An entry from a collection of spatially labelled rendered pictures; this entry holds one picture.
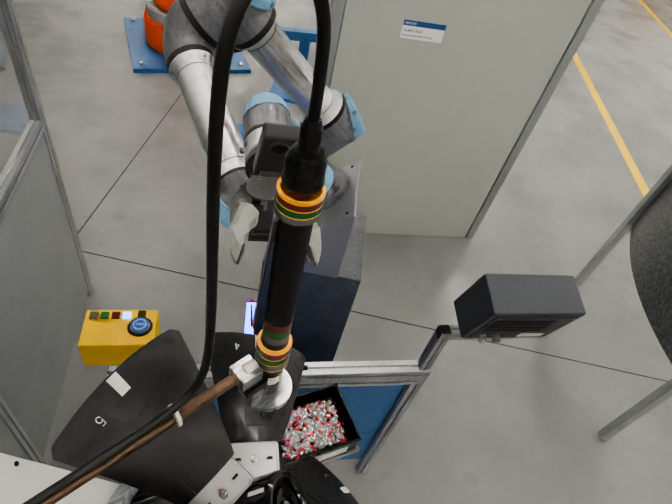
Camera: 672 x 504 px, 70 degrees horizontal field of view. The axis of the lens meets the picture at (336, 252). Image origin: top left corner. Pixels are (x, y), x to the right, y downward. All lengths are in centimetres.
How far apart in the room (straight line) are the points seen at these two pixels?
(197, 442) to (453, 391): 191
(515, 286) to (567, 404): 164
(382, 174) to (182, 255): 121
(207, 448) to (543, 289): 89
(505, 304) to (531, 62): 166
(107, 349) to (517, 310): 96
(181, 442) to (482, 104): 227
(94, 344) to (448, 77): 197
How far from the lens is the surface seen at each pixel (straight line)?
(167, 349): 79
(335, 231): 131
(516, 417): 267
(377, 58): 241
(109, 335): 123
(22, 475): 92
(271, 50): 111
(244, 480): 87
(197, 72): 102
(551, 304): 132
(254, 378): 61
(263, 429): 97
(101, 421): 76
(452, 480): 239
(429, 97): 258
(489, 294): 124
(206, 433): 81
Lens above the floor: 208
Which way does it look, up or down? 45 degrees down
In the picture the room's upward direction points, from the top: 15 degrees clockwise
